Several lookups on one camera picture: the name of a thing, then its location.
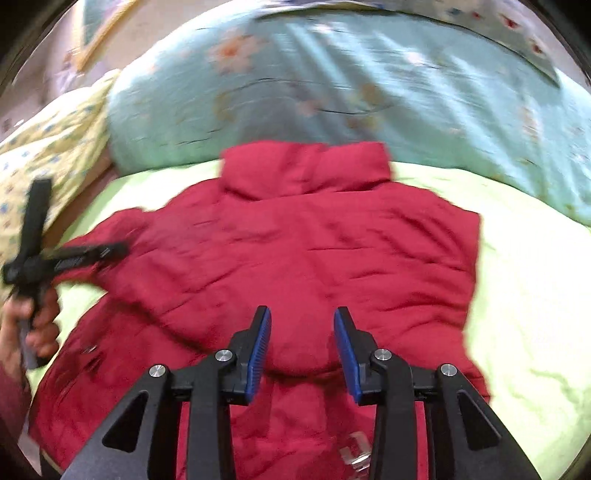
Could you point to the gold picture frame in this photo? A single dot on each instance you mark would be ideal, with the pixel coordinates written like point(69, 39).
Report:
point(94, 21)

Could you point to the person's left hand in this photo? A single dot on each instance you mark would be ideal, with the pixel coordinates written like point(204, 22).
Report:
point(42, 339)

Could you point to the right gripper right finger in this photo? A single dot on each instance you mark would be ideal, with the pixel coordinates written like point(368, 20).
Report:
point(465, 438)

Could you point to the yellow patterned blanket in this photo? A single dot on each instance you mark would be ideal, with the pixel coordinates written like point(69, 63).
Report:
point(63, 142)

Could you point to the grey cartoon print pillow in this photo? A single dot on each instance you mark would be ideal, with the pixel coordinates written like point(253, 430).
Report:
point(505, 23)

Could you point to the light green bed sheet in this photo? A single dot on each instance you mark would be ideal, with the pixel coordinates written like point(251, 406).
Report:
point(526, 332)

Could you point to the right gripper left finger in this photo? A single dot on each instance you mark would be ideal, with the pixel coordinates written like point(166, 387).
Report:
point(139, 438)

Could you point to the red quilted puffer jacket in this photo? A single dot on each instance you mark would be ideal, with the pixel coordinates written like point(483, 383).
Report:
point(302, 229)

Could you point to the teal floral quilt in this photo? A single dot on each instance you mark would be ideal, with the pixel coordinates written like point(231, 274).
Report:
point(435, 94)

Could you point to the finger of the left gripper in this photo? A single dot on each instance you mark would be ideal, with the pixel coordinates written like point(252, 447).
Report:
point(65, 259)
point(34, 218)

